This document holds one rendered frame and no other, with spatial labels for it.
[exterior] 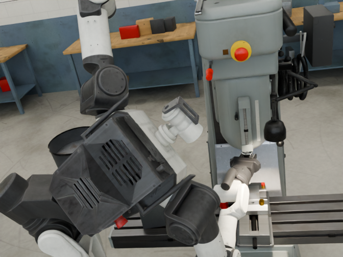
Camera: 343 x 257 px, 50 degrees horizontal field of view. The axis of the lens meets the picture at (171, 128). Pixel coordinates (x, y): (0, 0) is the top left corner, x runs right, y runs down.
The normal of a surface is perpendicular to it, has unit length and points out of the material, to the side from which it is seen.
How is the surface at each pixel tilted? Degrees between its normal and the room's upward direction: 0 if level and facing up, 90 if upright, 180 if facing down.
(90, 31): 55
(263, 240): 90
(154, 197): 65
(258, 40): 90
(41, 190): 13
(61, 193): 74
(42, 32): 90
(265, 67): 90
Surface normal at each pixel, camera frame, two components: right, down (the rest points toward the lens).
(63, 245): 0.10, 0.46
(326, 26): -0.12, 0.49
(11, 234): -0.16, -0.87
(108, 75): 0.49, -0.18
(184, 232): -0.49, 0.60
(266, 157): -0.18, 0.03
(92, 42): 0.04, -0.12
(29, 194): 0.06, -0.89
